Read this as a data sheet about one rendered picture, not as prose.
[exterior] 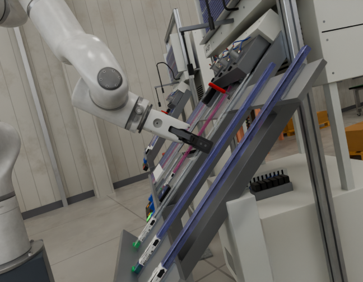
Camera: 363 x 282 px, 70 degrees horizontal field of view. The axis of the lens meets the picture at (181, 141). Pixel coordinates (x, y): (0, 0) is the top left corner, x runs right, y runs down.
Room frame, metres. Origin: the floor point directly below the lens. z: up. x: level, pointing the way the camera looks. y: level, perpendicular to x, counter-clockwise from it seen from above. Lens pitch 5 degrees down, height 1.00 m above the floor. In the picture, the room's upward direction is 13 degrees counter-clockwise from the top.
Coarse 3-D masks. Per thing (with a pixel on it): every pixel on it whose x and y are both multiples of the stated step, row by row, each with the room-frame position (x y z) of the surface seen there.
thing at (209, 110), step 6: (252, 72) 0.90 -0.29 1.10; (216, 90) 1.31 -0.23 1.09; (234, 90) 0.97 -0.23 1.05; (216, 102) 1.12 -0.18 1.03; (222, 102) 1.02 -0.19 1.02; (210, 108) 1.17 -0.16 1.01; (222, 108) 0.96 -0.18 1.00; (204, 114) 1.19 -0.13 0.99; (210, 114) 1.09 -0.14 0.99; (216, 114) 0.99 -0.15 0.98; (204, 120) 1.14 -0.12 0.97
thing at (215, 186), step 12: (300, 60) 0.43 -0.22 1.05; (288, 72) 0.43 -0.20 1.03; (276, 96) 0.42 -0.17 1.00; (264, 108) 0.42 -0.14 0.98; (252, 132) 0.41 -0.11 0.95; (240, 144) 0.41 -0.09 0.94; (240, 156) 0.41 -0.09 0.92; (228, 168) 0.41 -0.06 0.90; (216, 180) 0.41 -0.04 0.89; (216, 192) 0.40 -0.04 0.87; (204, 204) 0.40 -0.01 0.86; (192, 216) 0.40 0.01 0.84; (192, 228) 0.39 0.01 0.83; (180, 240) 0.39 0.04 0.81; (168, 252) 0.40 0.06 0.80; (168, 264) 0.39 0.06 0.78
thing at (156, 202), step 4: (148, 176) 1.40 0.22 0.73; (152, 184) 1.18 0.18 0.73; (152, 188) 1.09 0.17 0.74; (152, 192) 1.03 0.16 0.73; (156, 192) 1.05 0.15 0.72; (152, 196) 0.98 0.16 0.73; (156, 196) 0.98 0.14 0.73; (156, 200) 0.91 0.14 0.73; (156, 204) 0.85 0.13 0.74; (156, 208) 0.82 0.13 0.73
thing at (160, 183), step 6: (180, 156) 1.10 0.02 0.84; (174, 162) 1.12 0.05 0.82; (186, 162) 0.94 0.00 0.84; (168, 168) 1.17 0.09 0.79; (180, 168) 0.96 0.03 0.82; (168, 174) 1.09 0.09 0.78; (174, 174) 0.98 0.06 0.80; (162, 180) 1.08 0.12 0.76; (174, 180) 0.93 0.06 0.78; (156, 186) 1.16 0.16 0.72
